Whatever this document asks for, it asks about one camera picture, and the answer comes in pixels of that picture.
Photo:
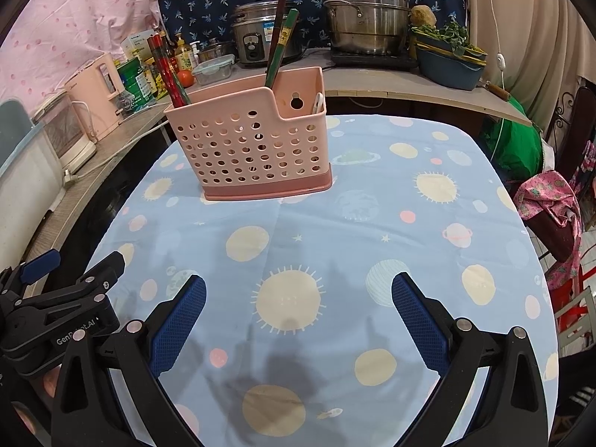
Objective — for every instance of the small steel pot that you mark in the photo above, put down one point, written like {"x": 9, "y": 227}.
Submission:
{"x": 216, "y": 51}

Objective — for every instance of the pink floral bag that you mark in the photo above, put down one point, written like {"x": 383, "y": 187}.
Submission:
{"x": 545, "y": 191}

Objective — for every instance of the dark red chopstick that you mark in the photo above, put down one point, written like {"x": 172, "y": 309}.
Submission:
{"x": 276, "y": 42}
{"x": 179, "y": 74}
{"x": 175, "y": 74}
{"x": 279, "y": 14}

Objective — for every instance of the stainless steel steamer pot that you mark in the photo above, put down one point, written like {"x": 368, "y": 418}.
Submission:
{"x": 368, "y": 14}

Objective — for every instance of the light wooden counter board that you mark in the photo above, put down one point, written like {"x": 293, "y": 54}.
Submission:
{"x": 396, "y": 86}

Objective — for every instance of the red tomato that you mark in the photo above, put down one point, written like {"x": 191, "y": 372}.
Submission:
{"x": 186, "y": 78}

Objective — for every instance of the pink spotted sheet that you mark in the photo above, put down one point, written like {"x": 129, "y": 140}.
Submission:
{"x": 70, "y": 23}

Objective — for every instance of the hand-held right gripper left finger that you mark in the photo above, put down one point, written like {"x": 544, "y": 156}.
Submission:
{"x": 179, "y": 321}

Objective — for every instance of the blue planet print tablecloth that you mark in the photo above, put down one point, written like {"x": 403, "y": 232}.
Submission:
{"x": 349, "y": 223}

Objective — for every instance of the white blender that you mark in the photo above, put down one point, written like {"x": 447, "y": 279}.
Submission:
{"x": 70, "y": 144}

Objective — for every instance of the white storage box blue lid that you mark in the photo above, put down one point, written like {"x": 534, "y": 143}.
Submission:
{"x": 23, "y": 186}

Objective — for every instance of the pink electric kettle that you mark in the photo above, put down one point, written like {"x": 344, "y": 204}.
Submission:
{"x": 93, "y": 98}

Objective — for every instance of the wooden rolling pin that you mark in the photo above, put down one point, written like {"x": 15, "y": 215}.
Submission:
{"x": 498, "y": 91}

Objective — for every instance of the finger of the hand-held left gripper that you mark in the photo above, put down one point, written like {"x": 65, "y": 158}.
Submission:
{"x": 42, "y": 260}
{"x": 98, "y": 279}

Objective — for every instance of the glass food container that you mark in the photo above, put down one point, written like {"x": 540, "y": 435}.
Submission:
{"x": 214, "y": 70}

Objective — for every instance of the beige curtain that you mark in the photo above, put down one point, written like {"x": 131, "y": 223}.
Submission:
{"x": 535, "y": 23}

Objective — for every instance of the green chopstick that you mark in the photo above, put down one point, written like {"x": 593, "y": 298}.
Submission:
{"x": 287, "y": 23}
{"x": 292, "y": 21}

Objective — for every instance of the yellow oil bottle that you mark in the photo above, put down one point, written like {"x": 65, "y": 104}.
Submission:
{"x": 186, "y": 58}

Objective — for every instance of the steel rice cooker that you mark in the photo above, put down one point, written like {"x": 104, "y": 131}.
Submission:
{"x": 251, "y": 37}

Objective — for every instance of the navy leaf print cloth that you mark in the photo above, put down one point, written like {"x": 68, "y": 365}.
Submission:
{"x": 209, "y": 4}

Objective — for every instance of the black induction cooktop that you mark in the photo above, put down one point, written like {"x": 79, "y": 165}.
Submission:
{"x": 372, "y": 60}

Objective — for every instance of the leafy green vegetables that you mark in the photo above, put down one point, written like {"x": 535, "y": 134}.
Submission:
{"x": 451, "y": 35}

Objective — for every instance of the dark metal chair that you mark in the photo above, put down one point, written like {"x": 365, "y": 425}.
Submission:
{"x": 582, "y": 121}

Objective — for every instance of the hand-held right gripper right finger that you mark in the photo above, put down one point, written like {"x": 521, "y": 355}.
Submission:
{"x": 419, "y": 326}

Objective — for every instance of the person's black striped trousers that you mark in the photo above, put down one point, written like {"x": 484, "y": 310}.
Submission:
{"x": 577, "y": 400}

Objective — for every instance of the pink perforated utensil holder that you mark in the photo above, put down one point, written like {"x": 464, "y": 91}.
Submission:
{"x": 242, "y": 149}

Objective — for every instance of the white carton box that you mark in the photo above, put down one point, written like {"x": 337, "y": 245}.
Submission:
{"x": 137, "y": 44}

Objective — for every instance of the green bag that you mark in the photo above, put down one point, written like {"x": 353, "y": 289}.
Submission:
{"x": 512, "y": 149}

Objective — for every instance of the green tin can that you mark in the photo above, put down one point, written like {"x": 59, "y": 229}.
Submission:
{"x": 132, "y": 84}

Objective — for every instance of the blue bowl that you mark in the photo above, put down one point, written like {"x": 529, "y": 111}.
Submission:
{"x": 447, "y": 74}

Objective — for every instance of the white ceramic soup spoon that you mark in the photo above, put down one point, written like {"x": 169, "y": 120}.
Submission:
{"x": 318, "y": 102}

